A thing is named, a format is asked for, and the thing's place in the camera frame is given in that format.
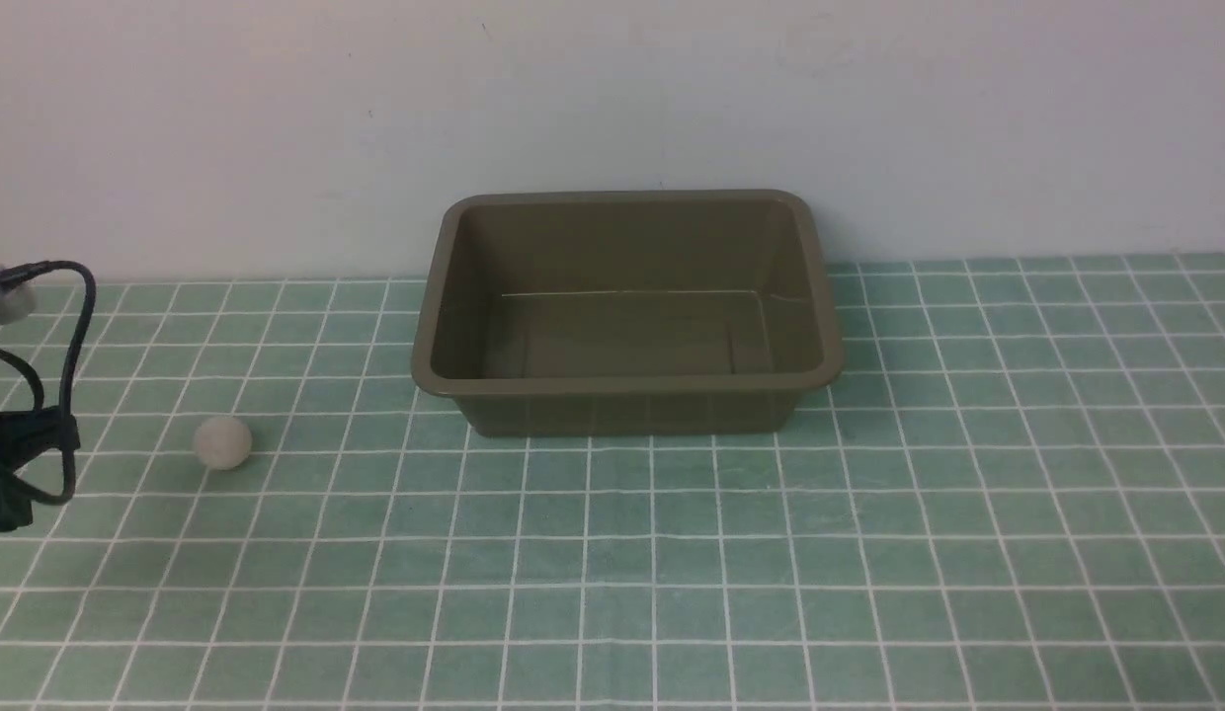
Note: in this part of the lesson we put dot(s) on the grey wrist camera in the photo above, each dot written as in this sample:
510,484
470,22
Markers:
17,299

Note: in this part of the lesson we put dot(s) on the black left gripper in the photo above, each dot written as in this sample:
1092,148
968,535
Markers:
24,436

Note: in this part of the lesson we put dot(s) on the olive green plastic bin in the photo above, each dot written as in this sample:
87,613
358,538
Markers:
609,313

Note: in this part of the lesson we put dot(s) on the green checkered tablecloth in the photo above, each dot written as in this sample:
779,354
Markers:
1013,499

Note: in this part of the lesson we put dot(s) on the white ping-pong ball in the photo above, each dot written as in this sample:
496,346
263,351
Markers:
222,443

